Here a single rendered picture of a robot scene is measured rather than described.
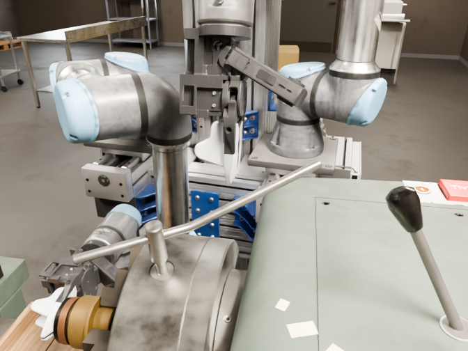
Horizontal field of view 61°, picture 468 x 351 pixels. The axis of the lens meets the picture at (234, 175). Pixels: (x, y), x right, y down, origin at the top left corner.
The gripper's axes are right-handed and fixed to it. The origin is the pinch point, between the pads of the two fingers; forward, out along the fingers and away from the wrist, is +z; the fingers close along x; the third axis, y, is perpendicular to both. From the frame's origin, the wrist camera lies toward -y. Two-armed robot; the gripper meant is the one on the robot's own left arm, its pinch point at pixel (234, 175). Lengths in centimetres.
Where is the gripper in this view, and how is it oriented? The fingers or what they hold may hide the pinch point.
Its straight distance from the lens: 57.4
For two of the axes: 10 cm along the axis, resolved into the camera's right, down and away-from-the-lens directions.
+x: -1.6, 2.1, -9.6
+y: -9.9, -0.8, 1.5
